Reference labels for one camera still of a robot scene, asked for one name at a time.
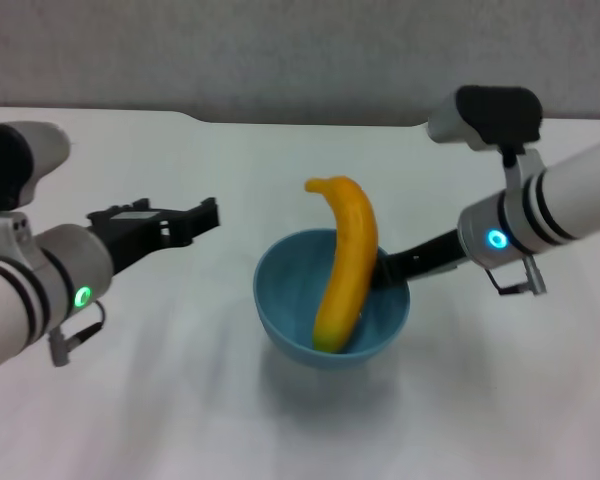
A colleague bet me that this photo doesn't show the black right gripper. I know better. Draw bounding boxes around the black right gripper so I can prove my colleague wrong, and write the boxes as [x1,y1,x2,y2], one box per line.
[371,229,468,291]

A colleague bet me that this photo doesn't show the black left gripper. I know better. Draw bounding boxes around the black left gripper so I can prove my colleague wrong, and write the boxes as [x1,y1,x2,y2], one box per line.
[85,197,223,276]

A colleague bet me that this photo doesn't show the yellow banana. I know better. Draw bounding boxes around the yellow banana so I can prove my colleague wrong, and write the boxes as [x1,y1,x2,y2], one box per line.
[304,174,380,354]

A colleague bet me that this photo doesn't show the blue plastic bowl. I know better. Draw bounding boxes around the blue plastic bowl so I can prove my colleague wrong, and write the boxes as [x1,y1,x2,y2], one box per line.
[252,228,412,371]

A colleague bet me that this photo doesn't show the right arm connector cable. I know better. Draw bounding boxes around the right arm connector cable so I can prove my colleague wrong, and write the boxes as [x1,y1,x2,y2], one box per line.
[484,254,549,297]

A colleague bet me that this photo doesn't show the arm connector cable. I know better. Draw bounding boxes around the arm connector cable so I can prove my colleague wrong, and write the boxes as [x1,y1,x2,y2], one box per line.
[484,254,549,297]
[46,298,106,368]

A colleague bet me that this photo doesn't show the left arm connector cable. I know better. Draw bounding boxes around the left arm connector cable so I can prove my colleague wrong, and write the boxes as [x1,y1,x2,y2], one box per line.
[46,298,106,368]

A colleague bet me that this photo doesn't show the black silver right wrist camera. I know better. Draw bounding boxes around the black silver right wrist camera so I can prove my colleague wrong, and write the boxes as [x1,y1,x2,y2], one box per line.
[425,85,544,152]

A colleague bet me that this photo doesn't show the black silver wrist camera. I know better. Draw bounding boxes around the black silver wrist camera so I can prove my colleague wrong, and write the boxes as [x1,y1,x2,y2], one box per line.
[0,121,73,217]
[425,85,544,152]

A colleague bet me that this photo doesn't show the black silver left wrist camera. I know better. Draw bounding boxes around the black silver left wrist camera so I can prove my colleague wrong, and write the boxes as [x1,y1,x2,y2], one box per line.
[0,121,73,217]

